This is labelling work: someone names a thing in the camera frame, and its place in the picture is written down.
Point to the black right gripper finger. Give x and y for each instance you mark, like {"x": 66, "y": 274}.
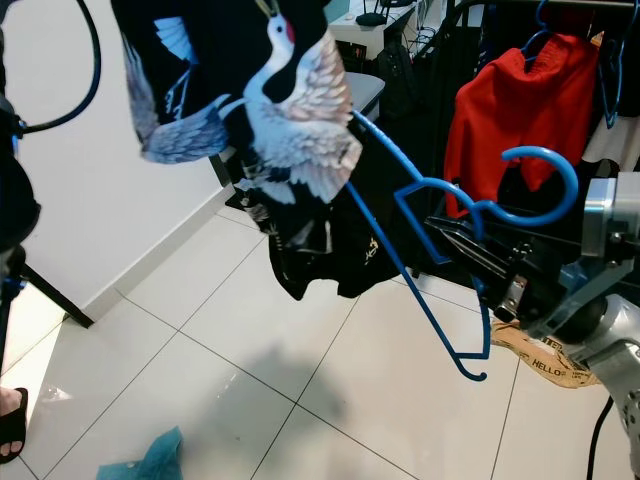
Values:
{"x": 468, "y": 240}
{"x": 480, "y": 268}

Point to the blue plastic hanger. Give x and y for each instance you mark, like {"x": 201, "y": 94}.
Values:
{"x": 540, "y": 15}
{"x": 390, "y": 148}

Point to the black crane print shirt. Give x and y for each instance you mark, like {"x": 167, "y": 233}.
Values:
{"x": 300, "y": 130}

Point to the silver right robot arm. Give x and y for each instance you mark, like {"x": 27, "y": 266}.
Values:
{"x": 620, "y": 360}

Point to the brown paper bag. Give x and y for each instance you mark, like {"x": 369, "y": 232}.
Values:
{"x": 550, "y": 368}

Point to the dark slanted pole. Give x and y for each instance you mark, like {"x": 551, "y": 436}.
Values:
{"x": 60, "y": 298}

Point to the person in black shorts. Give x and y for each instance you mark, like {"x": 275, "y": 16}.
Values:
{"x": 15, "y": 420}

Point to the red shorts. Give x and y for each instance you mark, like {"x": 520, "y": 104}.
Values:
{"x": 510, "y": 110}

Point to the white desk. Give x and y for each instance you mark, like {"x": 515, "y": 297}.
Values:
{"x": 365, "y": 95}

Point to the teal cloth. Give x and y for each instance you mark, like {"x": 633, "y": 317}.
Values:
{"x": 155, "y": 460}

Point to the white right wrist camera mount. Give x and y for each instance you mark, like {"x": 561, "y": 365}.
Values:
{"x": 610, "y": 220}

